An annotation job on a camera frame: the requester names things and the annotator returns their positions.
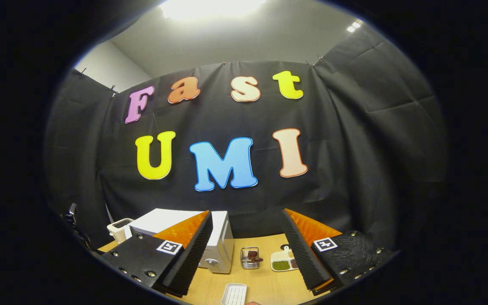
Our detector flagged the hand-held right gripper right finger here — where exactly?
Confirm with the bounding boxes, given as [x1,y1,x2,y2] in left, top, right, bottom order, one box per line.
[281,208,395,296]

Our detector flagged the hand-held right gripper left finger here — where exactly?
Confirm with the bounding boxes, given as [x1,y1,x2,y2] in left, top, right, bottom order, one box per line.
[100,211,214,297]

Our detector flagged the white microwave oven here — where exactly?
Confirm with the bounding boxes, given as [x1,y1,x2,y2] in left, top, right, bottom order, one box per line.
[124,208,234,274]

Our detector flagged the white divided dish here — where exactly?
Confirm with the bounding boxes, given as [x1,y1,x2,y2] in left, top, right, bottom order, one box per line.
[270,245,299,272]

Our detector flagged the white toaster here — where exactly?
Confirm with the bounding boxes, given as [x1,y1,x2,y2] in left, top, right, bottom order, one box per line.
[107,218,134,244]

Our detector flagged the white plastic tray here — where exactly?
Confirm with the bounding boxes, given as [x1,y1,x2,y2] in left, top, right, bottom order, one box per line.
[221,283,247,305]

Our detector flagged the large ceiling light panel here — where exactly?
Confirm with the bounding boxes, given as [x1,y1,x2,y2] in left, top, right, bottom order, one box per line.
[159,0,268,21]

